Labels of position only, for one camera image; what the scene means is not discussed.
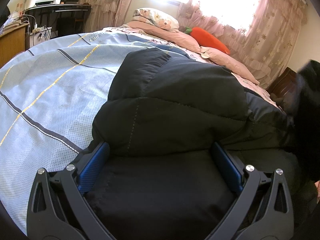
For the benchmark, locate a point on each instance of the dark wooden headboard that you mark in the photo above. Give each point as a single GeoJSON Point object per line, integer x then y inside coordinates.
{"type": "Point", "coordinates": [283, 88]}

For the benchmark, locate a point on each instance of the black desk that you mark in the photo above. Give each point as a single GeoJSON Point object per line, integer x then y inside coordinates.
{"type": "Point", "coordinates": [60, 19]}

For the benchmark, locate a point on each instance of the floral white pillow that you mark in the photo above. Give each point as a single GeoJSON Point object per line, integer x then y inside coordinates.
{"type": "Point", "coordinates": [156, 18]}

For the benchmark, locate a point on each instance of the light blue plaid bedsheet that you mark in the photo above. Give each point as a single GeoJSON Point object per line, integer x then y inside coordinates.
{"type": "Point", "coordinates": [50, 95]}

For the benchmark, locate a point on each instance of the orange carrot plush pillow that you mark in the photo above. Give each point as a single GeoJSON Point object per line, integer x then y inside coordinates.
{"type": "Point", "coordinates": [205, 39]}

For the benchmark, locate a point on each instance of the pink floral lace curtain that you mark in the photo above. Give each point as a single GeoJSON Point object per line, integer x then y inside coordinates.
{"type": "Point", "coordinates": [261, 34]}

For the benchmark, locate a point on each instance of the pink long pillow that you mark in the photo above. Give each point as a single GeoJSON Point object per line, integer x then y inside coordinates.
{"type": "Point", "coordinates": [189, 43]}

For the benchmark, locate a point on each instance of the brown wooden cabinet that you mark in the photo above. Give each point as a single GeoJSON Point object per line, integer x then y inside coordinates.
{"type": "Point", "coordinates": [12, 42]}

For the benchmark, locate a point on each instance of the black padded jacket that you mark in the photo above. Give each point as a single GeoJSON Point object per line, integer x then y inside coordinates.
{"type": "Point", "coordinates": [163, 116]}

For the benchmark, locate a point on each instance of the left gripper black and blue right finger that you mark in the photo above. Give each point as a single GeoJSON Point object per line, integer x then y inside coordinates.
{"type": "Point", "coordinates": [262, 208]}

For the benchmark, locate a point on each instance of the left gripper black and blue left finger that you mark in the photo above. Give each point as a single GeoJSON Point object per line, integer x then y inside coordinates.
{"type": "Point", "coordinates": [57, 207]}

